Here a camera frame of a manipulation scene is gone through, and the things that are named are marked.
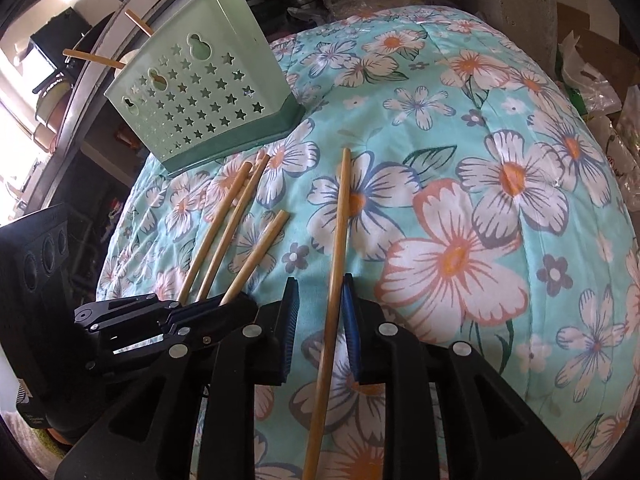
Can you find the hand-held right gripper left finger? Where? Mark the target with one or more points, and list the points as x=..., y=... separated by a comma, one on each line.
x=292, y=330

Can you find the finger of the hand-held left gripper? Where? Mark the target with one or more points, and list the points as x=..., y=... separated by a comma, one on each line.
x=125, y=312
x=200, y=320

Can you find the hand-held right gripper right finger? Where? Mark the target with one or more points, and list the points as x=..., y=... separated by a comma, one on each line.
x=350, y=330

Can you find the long bamboo chopstick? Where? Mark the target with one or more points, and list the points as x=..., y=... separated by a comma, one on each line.
x=215, y=230
x=337, y=240
x=95, y=59
x=139, y=22
x=255, y=257
x=232, y=225

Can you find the green star-cutout utensil holder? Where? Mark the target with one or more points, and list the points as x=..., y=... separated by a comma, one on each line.
x=200, y=125

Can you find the floral turquoise quilt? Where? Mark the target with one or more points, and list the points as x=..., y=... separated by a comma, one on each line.
x=450, y=185

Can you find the pile of plastic bags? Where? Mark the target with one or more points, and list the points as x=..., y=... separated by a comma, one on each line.
x=605, y=110

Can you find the brown cardboard box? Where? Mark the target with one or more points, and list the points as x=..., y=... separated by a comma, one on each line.
x=595, y=45

